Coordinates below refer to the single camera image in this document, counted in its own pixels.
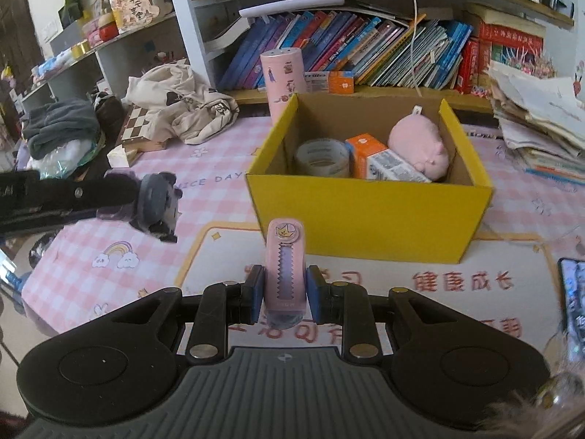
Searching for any rabbit paper decoration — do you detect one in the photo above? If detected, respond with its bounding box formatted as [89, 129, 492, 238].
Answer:
[110, 0, 173, 34]

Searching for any grey cloth pile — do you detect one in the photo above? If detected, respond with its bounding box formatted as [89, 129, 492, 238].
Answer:
[22, 100, 102, 159]

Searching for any pink checked table mat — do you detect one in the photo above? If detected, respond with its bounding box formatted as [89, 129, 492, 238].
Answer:
[20, 116, 585, 378]

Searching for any white side shelf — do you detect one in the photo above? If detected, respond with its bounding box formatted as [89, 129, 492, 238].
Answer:
[18, 9, 195, 104]

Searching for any white cable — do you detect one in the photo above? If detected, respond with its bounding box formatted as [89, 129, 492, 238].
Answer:
[395, 0, 424, 100]

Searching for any stack of loose papers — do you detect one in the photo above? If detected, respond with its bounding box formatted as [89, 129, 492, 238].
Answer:
[486, 59, 585, 187]

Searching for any clear tape roll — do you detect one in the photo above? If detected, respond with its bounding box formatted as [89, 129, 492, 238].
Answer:
[295, 138, 352, 179]

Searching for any clear blurred object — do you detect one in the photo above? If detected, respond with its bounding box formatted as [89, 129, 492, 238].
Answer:
[532, 318, 585, 424]

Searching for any beige printed cloth bag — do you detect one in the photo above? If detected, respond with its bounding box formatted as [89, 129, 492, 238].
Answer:
[125, 61, 240, 145]

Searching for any white and orange toothpaste box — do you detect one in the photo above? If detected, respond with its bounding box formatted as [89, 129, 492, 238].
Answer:
[304, 71, 355, 95]

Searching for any row of colourful books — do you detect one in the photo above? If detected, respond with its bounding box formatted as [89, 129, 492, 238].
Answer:
[219, 7, 547, 97]

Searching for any clear plastic bag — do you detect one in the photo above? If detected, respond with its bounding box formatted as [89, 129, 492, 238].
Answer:
[26, 139, 99, 179]

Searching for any pink sticker-covered cylinder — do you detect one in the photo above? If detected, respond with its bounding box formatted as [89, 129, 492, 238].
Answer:
[260, 48, 306, 125]

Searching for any pink pig plush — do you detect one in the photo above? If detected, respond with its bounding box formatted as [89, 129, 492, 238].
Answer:
[388, 106, 450, 182]

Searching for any yellow cardboard box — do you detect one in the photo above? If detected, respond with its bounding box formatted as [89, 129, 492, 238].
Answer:
[246, 93, 495, 265]

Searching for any pink correction tape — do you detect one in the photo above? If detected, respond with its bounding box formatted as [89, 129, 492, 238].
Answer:
[264, 218, 306, 330]

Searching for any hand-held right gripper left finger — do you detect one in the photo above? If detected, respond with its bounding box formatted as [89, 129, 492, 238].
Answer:
[111, 265, 267, 367]

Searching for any smartphone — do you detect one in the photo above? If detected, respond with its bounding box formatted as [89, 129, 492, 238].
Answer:
[558, 257, 585, 345]

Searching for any wooden chessboard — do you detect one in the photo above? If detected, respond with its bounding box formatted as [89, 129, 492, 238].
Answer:
[114, 102, 166, 154]

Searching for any small white box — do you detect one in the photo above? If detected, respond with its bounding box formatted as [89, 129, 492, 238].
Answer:
[107, 145, 139, 168]

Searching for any white paper roll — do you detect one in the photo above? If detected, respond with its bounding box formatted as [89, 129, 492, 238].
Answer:
[238, 0, 346, 18]

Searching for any dark brown bag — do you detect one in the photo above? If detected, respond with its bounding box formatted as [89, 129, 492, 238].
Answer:
[93, 92, 127, 136]

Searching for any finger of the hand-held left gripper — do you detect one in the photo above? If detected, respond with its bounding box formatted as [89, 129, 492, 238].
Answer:
[0, 210, 100, 239]
[38, 176, 142, 214]

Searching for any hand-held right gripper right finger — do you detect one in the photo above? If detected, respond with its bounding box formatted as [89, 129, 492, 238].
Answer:
[305, 265, 463, 367]

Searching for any pink bead ornament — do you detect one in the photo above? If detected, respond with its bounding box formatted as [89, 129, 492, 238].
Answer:
[502, 49, 557, 79]

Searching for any grey plush figure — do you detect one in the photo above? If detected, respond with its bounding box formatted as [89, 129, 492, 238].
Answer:
[103, 171, 183, 244]

